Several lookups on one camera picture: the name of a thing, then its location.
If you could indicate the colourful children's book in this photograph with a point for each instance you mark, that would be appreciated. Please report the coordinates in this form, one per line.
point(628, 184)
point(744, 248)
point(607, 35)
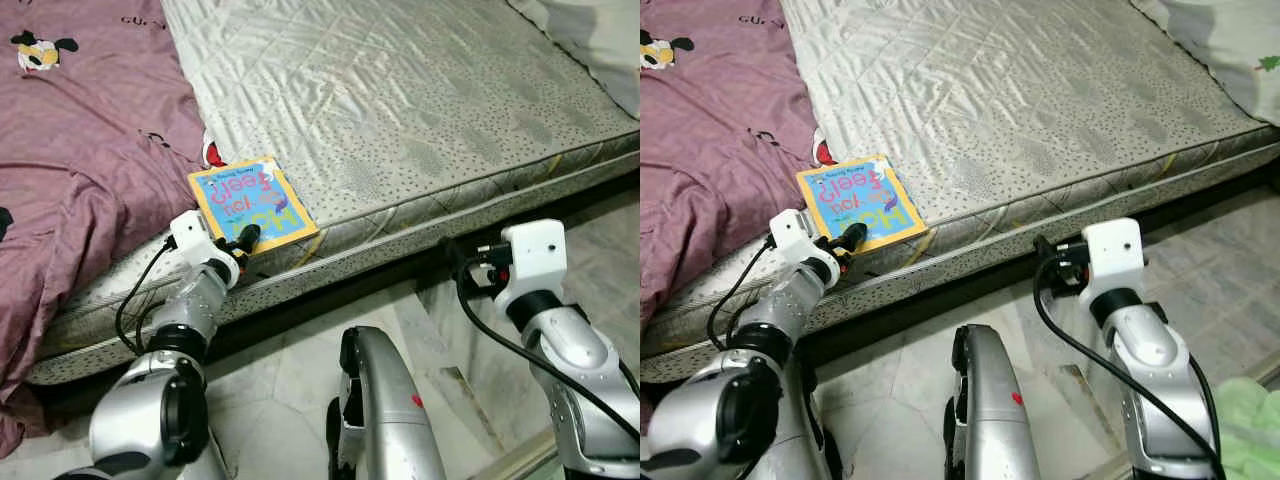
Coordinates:
point(250, 200)
point(860, 200)

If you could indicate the white pillow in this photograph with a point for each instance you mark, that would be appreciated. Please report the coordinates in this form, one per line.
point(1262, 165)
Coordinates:
point(600, 40)
point(1220, 40)

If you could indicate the beige quilted mattress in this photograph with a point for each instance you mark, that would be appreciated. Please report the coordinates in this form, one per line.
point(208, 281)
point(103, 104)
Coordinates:
point(400, 100)
point(1000, 100)

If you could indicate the mauve cartoon mouse blanket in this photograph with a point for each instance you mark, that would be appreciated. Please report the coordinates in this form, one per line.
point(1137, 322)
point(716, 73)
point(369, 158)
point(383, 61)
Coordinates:
point(90, 150)
point(710, 150)

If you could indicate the grey robot right leg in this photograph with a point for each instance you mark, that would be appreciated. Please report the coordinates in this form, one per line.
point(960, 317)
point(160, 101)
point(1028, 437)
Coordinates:
point(995, 420)
point(385, 420)

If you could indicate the light green cloth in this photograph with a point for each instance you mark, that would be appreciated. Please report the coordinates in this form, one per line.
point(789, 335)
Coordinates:
point(1250, 430)

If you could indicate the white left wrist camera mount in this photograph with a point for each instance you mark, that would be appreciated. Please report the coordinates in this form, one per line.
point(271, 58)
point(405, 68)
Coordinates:
point(190, 230)
point(790, 228)

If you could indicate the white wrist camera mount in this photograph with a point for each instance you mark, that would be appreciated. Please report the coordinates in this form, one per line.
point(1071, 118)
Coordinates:
point(790, 228)
point(190, 230)
point(535, 250)
point(1115, 250)

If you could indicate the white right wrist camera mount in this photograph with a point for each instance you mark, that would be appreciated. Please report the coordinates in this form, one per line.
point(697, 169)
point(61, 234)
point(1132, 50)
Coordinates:
point(535, 250)
point(1115, 250)

